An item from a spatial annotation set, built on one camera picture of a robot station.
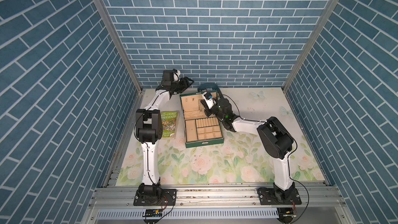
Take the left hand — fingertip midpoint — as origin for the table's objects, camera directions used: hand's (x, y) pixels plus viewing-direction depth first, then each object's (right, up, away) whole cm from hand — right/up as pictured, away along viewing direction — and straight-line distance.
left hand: (195, 82), depth 99 cm
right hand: (+5, -12, -7) cm, 15 cm away
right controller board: (+44, -64, -28) cm, 83 cm away
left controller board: (-17, -65, -27) cm, 72 cm away
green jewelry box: (+4, -30, -5) cm, 30 cm away
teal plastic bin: (+7, 0, +20) cm, 22 cm away
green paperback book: (-17, -24, 0) cm, 29 cm away
